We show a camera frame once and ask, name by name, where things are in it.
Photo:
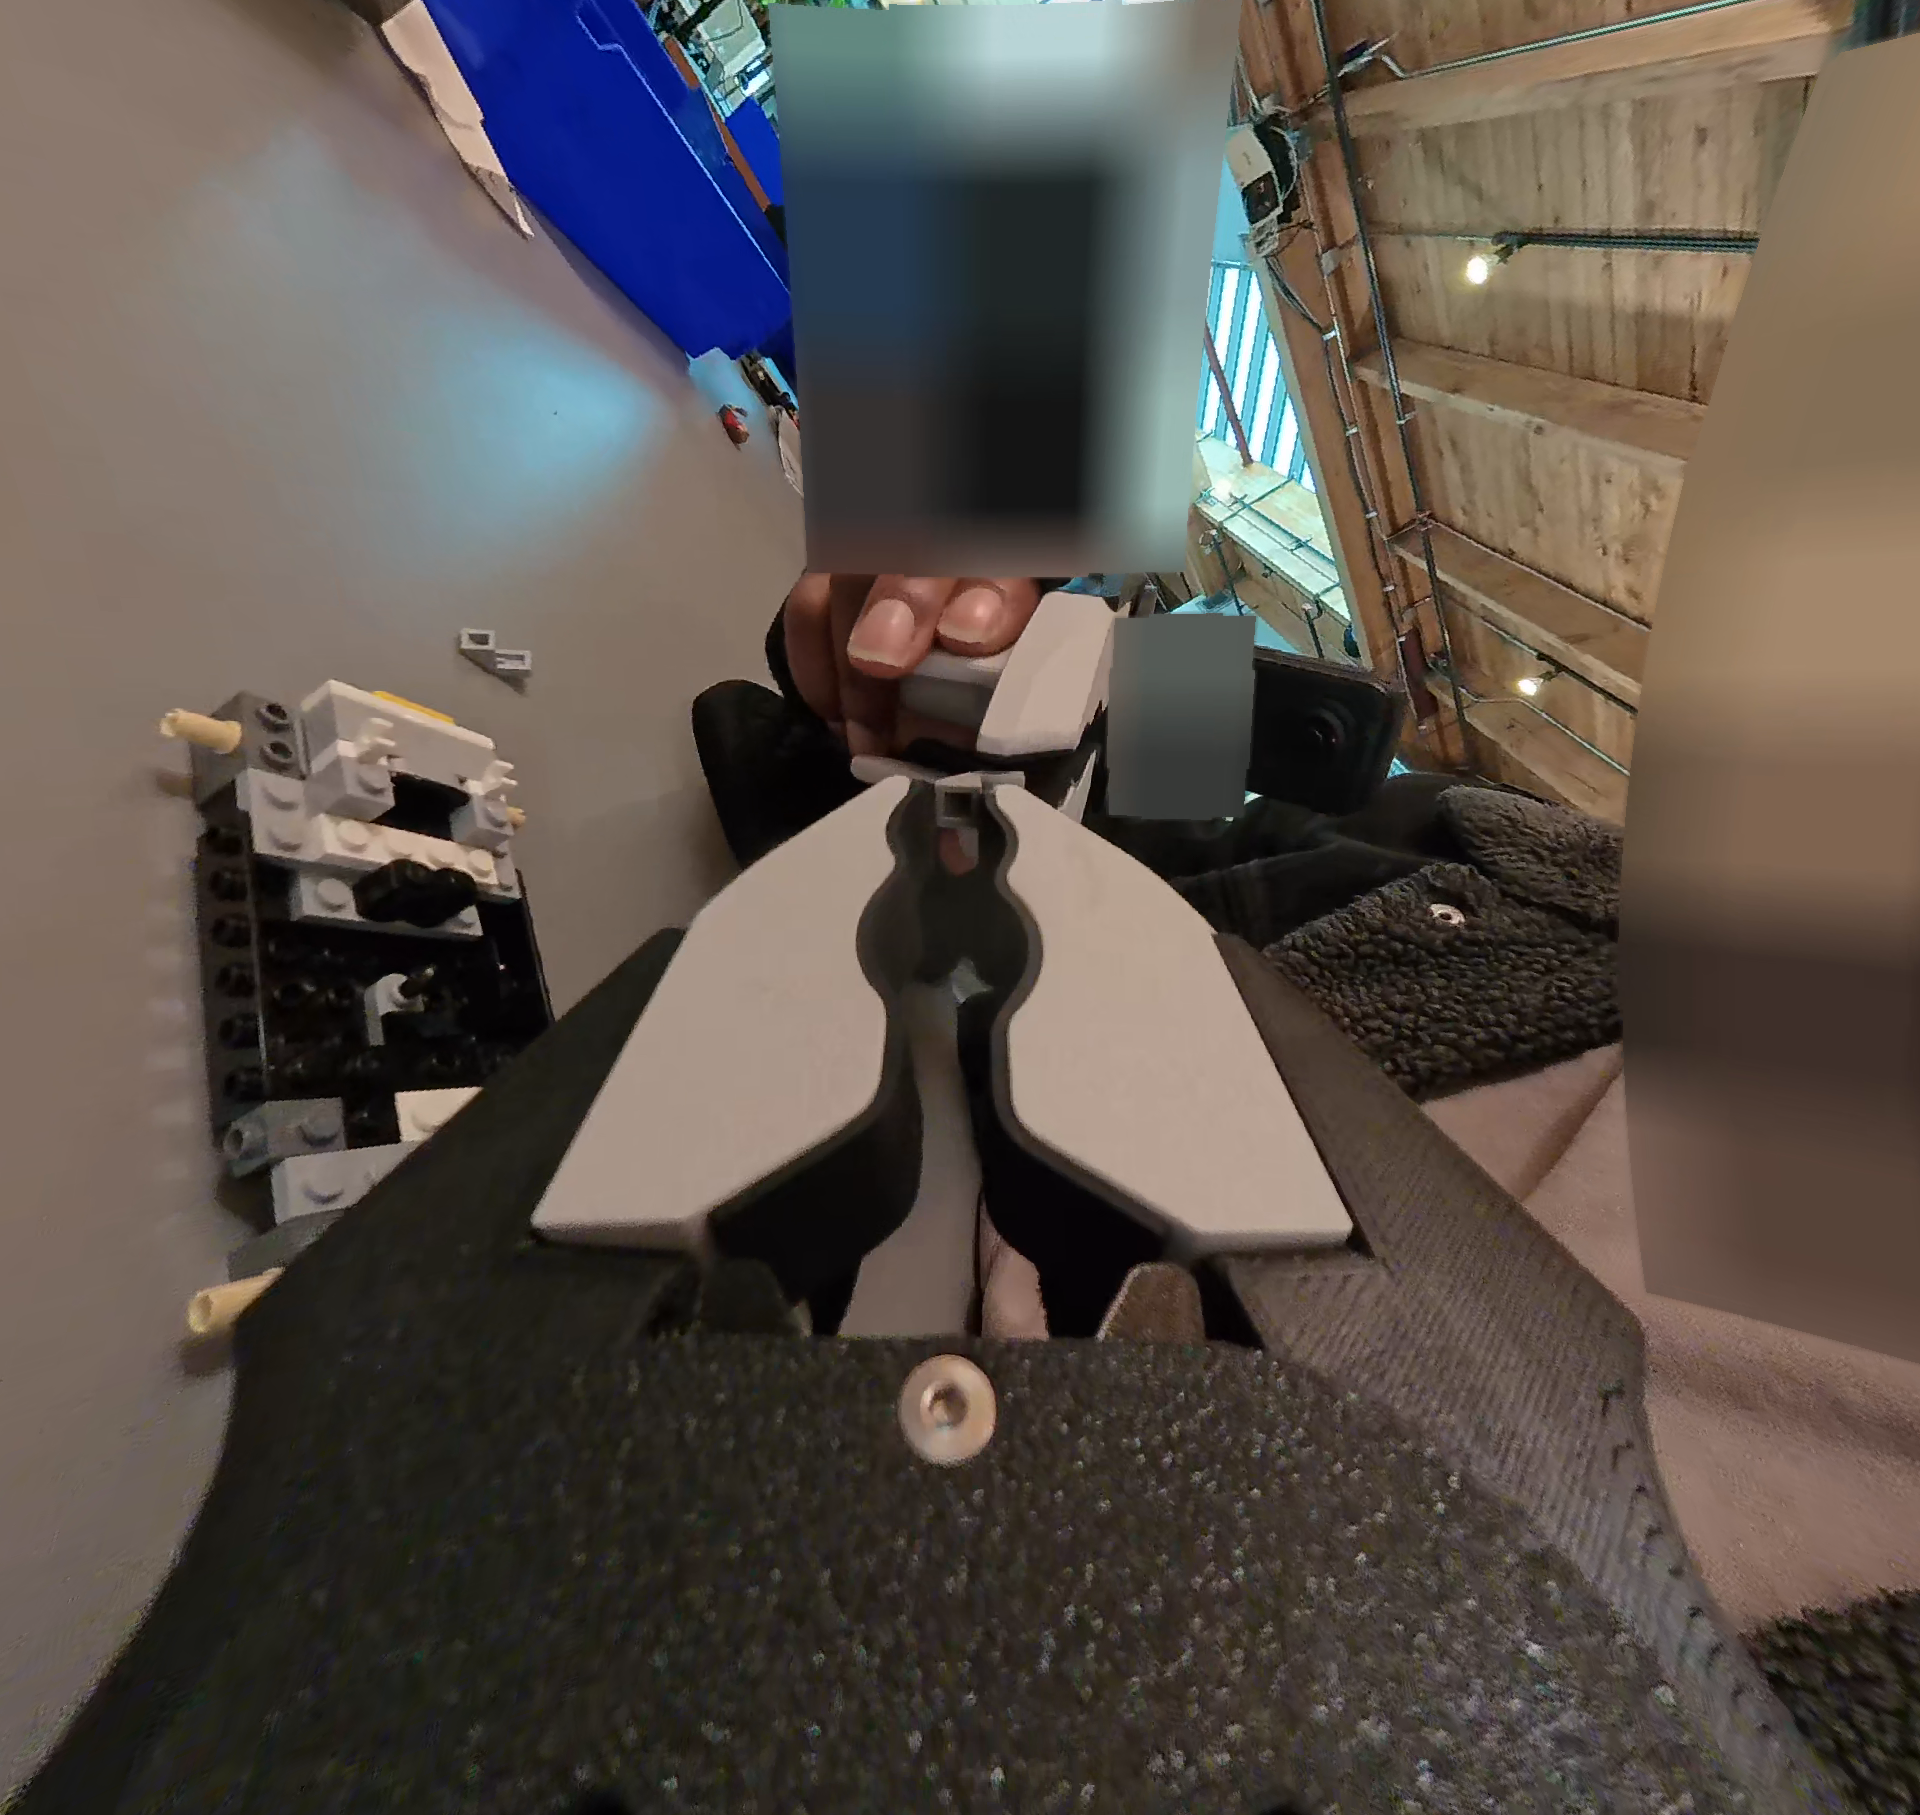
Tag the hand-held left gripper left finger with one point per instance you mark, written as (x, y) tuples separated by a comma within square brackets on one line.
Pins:
[(720, 1080)]

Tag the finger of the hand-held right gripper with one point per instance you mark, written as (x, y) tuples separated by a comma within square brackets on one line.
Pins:
[(1056, 675), (1083, 782)]

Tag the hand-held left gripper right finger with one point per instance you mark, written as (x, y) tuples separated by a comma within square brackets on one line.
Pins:
[(1170, 1080)]

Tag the toy brick car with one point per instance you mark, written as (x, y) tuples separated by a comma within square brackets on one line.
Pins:
[(345, 871)]

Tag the white ceiling device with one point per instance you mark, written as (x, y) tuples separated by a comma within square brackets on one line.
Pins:
[(1257, 181)]

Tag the person's beige garment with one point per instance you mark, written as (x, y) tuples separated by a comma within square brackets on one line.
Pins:
[(1726, 1425)]

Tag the blue storage bin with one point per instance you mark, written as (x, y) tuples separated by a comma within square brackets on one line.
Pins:
[(630, 151)]

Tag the white paper sheet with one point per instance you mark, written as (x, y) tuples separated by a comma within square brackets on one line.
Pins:
[(464, 104)]

